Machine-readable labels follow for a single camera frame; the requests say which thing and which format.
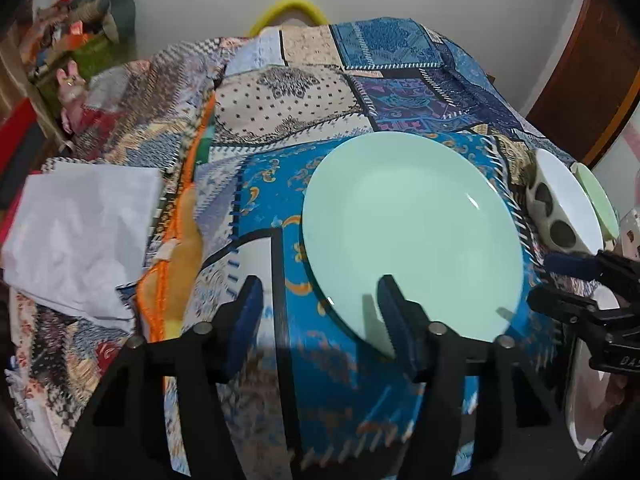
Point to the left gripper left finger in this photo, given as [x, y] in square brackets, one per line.
[121, 433]

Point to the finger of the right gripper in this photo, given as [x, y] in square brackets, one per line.
[583, 266]
[561, 306]

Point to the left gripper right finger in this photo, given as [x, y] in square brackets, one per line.
[518, 434]

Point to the white patterned bowl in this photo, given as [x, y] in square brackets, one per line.
[560, 208]

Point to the mint green bowl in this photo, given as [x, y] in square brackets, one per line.
[598, 199]

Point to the mint green plate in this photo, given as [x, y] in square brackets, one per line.
[428, 212]

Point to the person's right hand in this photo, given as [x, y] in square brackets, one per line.
[619, 396]

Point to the orange-edged yellow cloth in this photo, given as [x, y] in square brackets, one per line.
[164, 289]

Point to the brown wooden door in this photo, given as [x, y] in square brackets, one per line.
[594, 86]

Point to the patchwork tablecloth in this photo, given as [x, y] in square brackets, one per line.
[310, 396]

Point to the white folded cloth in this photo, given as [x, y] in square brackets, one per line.
[79, 232]

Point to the red and black box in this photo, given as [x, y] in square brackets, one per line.
[24, 147]

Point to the pink rabbit toy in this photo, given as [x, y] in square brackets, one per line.
[72, 94]

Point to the yellow chair back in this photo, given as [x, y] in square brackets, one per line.
[308, 11]

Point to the green cardboard box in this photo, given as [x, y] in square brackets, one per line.
[97, 55]

